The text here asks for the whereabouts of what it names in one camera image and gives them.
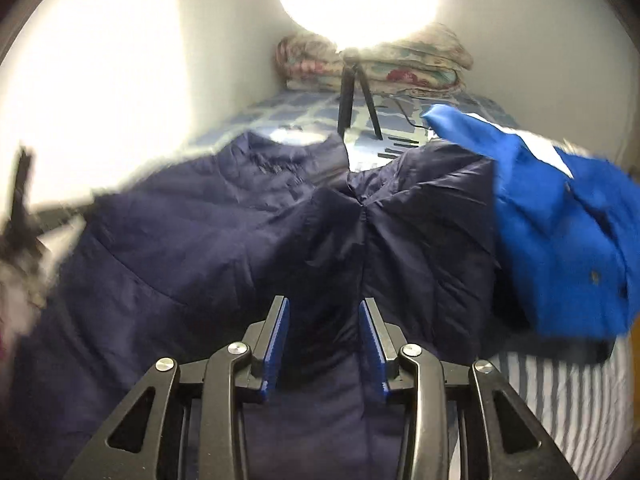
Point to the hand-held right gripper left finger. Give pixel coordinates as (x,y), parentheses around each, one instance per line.
(275,350)

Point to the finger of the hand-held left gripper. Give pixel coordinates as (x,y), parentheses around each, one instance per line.
(24,195)
(65,212)

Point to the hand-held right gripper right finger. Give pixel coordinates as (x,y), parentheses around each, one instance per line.
(374,350)

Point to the navy puffer jacket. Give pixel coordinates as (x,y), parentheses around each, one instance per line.
(200,240)

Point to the blue and white jacket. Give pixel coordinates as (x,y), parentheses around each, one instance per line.
(550,220)

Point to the striped blanket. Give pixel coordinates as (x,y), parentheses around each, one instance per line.
(550,400)

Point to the blue patterned bed sheet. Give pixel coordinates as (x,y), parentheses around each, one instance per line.
(300,110)

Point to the black tripod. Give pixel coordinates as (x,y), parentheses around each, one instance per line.
(345,105)

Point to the folded floral quilt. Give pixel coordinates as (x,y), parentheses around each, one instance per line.
(415,67)

